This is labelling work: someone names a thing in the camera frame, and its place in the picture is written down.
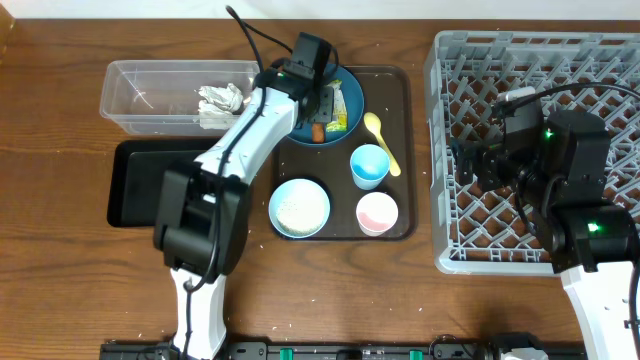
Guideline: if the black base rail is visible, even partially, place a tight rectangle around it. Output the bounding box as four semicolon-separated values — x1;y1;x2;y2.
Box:
98;342;500;360

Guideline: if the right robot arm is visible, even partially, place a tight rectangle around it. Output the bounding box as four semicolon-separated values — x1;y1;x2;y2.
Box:
452;102;639;359

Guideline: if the white rice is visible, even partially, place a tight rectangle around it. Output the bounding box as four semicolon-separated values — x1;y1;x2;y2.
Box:
276;198;325;237

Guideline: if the grey dishwasher rack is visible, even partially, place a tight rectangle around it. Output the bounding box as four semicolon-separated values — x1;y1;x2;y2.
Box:
423;30;639;276

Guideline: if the light blue rice bowl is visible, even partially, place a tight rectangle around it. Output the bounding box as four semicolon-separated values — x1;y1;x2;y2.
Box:
268;178;331;239

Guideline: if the yellow plastic spoon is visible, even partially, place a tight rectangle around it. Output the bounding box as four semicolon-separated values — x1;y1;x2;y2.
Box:
363;112;401;177

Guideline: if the clear plastic bin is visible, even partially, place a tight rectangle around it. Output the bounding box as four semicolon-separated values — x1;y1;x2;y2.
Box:
100;60;258;137

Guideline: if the white tissue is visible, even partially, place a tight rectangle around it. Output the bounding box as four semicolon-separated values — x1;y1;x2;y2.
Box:
198;83;244;130

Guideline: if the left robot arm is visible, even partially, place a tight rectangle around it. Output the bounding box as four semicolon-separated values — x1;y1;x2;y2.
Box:
153;60;341;359

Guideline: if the dark blue plate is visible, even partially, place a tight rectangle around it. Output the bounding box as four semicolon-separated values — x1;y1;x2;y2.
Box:
288;66;364;147

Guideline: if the green yellow wrapper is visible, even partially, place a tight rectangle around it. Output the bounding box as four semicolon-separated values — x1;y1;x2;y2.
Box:
325;79;348;132

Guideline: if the orange carrot piece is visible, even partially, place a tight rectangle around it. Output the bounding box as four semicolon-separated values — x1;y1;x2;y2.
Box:
312;123;325;144

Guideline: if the light blue cup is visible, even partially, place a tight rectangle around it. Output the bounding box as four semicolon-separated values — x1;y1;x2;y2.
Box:
349;144;391;190

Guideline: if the black tray bin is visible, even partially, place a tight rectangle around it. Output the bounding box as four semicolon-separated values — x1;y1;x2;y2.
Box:
106;138;218;227

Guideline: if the brown serving tray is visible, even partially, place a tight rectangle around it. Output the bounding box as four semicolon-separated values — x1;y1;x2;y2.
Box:
273;65;418;241

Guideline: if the pink cup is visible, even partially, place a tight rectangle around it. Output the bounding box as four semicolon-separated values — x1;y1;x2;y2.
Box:
356;192;399;237

